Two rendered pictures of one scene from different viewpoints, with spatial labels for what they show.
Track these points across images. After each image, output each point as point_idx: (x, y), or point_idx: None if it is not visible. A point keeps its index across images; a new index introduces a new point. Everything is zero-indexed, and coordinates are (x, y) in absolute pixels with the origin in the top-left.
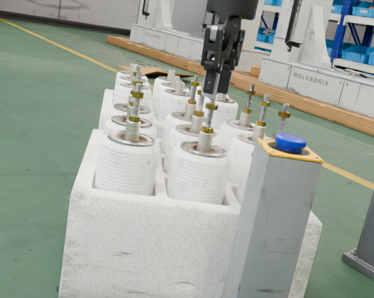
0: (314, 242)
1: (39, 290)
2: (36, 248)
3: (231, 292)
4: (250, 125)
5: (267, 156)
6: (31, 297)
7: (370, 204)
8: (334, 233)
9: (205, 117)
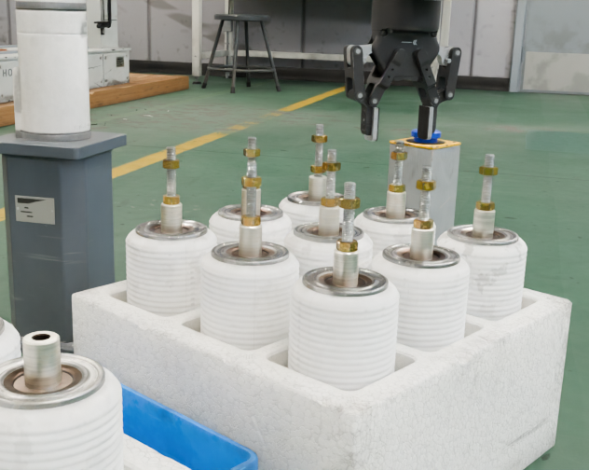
0: None
1: (572, 463)
2: None
3: None
4: (153, 228)
5: (458, 147)
6: (588, 459)
7: (71, 262)
8: None
9: (221, 243)
